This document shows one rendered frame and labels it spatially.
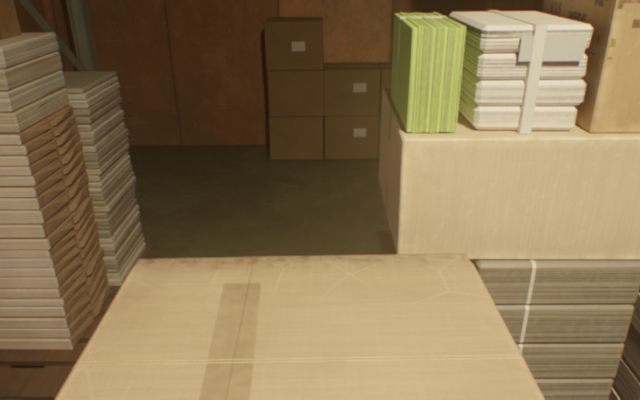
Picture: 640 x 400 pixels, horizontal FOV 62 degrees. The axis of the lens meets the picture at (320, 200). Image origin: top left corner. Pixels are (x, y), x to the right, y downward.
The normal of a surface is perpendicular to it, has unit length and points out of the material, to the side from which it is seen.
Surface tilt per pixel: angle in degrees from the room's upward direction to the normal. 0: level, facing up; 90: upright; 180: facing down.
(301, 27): 90
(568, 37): 90
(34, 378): 0
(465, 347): 0
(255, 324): 0
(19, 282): 90
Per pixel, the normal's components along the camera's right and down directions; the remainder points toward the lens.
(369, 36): -0.01, 0.41
